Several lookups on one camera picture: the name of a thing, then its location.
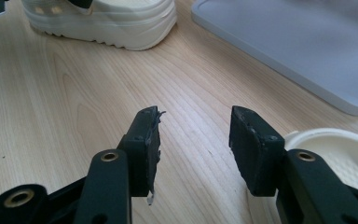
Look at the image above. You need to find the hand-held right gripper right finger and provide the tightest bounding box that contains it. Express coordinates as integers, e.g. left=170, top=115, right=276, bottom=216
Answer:
left=228, top=105, right=358, bottom=224

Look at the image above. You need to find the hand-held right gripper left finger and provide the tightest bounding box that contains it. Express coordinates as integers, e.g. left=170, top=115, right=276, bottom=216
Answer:
left=74, top=105, right=166, bottom=224

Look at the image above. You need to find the cream clog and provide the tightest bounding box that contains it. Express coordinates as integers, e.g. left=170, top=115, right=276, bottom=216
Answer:
left=21, top=0, right=177, bottom=51
left=247, top=128, right=358, bottom=224

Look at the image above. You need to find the white shoe rack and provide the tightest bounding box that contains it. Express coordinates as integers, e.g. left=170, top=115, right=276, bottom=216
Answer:
left=191, top=0, right=358, bottom=117

